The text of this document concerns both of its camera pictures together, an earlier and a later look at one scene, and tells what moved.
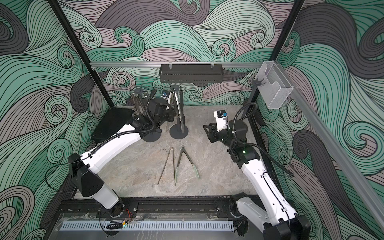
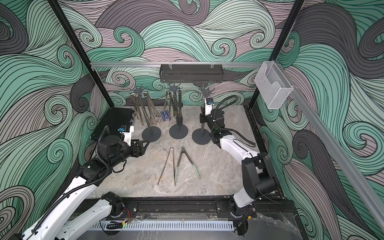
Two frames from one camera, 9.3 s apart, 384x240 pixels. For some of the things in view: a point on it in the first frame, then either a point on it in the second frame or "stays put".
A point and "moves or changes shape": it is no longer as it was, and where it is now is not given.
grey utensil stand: [256, 83] -> [203, 136]
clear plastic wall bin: [273, 87] stays put
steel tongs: [171, 149] stays put
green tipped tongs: [183, 150] stays put
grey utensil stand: [176, 131] stays put
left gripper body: [168, 117] -> [132, 151]
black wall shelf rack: [191, 73] stays put
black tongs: [181, 108] moves or changes shape
